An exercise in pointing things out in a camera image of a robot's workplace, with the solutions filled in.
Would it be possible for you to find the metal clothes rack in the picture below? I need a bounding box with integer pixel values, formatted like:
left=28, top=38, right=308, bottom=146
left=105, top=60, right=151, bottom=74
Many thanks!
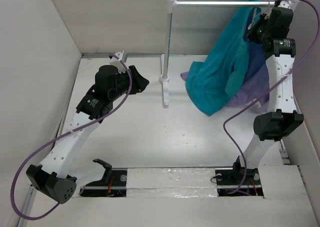
left=158, top=0, right=302, bottom=110

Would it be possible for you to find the teal t shirt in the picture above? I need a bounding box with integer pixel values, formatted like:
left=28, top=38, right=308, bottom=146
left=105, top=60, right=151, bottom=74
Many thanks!
left=185, top=0, right=263, bottom=117

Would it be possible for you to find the purple t shirt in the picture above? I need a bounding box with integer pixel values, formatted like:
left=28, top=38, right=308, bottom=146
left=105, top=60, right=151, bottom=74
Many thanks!
left=180, top=43, right=272, bottom=108

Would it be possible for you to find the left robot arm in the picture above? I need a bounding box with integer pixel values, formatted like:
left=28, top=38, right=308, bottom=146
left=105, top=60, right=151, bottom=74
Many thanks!
left=26, top=65, right=150, bottom=204

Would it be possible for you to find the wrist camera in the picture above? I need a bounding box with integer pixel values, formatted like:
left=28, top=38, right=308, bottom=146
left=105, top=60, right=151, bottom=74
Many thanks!
left=109, top=51, right=128, bottom=72
left=274, top=0, right=294, bottom=11

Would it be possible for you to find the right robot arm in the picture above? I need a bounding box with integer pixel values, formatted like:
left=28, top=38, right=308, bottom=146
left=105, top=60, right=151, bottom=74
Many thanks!
left=231, top=6, right=304, bottom=184

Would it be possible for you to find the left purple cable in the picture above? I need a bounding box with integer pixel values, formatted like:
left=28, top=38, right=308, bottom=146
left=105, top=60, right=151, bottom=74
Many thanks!
left=9, top=53, right=133, bottom=221

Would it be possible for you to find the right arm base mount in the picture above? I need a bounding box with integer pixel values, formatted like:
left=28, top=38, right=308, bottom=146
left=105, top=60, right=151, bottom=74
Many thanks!
left=210, top=156, right=264, bottom=197

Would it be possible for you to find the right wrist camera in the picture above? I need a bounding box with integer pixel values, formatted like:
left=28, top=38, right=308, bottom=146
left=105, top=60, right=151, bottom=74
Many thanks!
left=274, top=0, right=294, bottom=11

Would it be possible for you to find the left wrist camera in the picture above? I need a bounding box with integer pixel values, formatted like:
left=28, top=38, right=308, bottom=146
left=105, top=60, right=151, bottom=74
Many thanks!
left=109, top=51, right=128, bottom=72

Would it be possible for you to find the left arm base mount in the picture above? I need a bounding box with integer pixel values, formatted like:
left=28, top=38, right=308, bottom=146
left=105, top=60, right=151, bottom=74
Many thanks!
left=79, top=158, right=128, bottom=198

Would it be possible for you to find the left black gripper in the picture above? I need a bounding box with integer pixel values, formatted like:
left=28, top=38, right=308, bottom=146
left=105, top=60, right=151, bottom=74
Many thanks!
left=109, top=65, right=149, bottom=102

